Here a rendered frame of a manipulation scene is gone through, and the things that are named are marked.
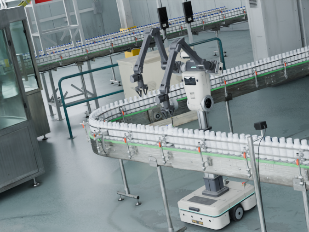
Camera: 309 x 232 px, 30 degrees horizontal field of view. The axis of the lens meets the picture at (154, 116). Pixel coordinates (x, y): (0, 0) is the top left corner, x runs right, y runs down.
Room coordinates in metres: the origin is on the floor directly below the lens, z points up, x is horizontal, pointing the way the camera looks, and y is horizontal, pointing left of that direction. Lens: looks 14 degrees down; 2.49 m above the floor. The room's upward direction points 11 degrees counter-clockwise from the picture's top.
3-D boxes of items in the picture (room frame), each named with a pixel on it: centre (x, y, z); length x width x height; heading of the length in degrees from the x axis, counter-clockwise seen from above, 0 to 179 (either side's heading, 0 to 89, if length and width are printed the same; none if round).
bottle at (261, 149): (4.04, -0.74, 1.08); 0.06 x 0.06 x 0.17
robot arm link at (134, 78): (5.15, 0.09, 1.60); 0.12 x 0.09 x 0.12; 132
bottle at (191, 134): (4.57, -0.27, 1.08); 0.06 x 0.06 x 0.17
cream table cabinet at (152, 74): (9.23, -0.19, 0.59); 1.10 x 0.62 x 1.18; 114
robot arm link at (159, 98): (4.72, -0.09, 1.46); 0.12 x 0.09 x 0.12; 131
